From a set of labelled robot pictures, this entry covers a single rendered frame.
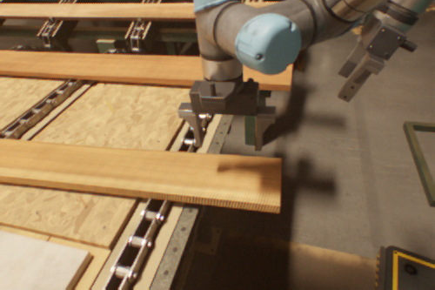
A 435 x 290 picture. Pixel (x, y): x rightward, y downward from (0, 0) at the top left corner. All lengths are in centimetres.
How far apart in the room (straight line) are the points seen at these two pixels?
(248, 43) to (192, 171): 44
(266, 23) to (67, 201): 68
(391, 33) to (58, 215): 82
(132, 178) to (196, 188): 17
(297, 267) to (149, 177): 100
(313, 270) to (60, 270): 114
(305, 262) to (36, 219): 118
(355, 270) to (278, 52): 136
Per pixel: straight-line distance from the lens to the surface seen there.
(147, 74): 122
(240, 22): 40
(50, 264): 77
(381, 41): 63
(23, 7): 242
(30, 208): 90
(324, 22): 46
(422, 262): 136
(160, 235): 72
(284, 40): 38
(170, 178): 74
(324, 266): 160
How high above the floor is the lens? 141
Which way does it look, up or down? 38 degrees down
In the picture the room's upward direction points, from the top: 6 degrees counter-clockwise
